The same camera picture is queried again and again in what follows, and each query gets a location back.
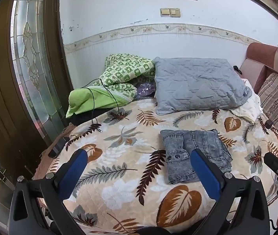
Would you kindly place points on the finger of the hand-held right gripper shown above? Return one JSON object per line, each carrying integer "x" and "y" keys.
{"x": 275, "y": 161}

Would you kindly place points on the grey quilted pillow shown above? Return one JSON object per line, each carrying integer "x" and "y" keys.
{"x": 197, "y": 83}

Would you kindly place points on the grey denim pants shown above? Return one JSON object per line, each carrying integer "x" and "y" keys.
{"x": 190, "y": 151}

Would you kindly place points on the wooden door with glass panel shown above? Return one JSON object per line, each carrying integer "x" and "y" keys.
{"x": 16, "y": 78}

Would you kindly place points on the small black plug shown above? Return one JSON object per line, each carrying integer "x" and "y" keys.
{"x": 237, "y": 69}

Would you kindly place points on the green patterned quilt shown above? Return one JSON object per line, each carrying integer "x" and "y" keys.
{"x": 121, "y": 76}

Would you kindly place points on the leaf printed blanket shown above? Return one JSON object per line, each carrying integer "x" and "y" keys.
{"x": 129, "y": 161}

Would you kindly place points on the purple cloth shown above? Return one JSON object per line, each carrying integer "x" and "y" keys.
{"x": 145, "y": 90}

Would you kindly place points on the beige light switch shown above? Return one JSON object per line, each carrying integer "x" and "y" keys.
{"x": 175, "y": 12}
{"x": 165, "y": 12}

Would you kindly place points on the black phone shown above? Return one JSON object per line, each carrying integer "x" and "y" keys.
{"x": 57, "y": 146}

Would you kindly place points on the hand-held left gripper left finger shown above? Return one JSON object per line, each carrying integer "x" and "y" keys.
{"x": 74, "y": 173}

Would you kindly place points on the white cloth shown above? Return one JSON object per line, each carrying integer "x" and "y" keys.
{"x": 248, "y": 105}

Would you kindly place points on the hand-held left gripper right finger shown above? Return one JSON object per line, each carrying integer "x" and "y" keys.
{"x": 205, "y": 173}

